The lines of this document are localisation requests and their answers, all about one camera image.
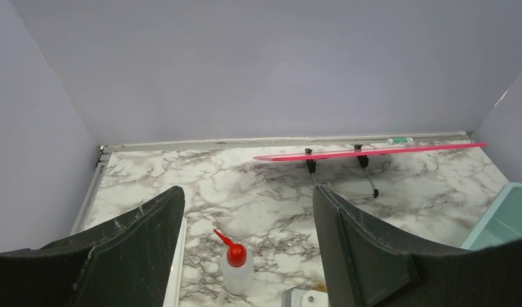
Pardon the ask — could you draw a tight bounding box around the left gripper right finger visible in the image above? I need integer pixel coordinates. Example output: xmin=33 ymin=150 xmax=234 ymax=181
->
xmin=312 ymin=184 xmax=522 ymax=306

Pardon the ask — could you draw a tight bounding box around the white plastic lid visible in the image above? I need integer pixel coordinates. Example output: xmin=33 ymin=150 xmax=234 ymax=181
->
xmin=163 ymin=217 xmax=187 ymax=307

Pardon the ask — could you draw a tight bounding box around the small green-white tube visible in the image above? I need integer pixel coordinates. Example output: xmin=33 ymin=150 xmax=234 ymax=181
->
xmin=387 ymin=138 xmax=414 ymax=144

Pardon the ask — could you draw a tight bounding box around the red rod on stand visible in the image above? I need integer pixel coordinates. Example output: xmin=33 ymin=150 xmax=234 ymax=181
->
xmin=253 ymin=143 xmax=487 ymax=162

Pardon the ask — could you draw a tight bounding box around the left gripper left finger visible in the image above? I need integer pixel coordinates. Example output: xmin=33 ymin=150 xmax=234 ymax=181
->
xmin=0 ymin=186 xmax=186 ymax=306

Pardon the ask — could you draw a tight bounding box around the teal plastic bin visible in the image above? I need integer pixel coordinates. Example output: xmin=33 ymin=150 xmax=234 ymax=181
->
xmin=461 ymin=182 xmax=522 ymax=250

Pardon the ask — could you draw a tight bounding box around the red-capped wash bottle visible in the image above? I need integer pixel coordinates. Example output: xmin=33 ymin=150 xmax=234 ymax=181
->
xmin=214 ymin=229 xmax=254 ymax=295

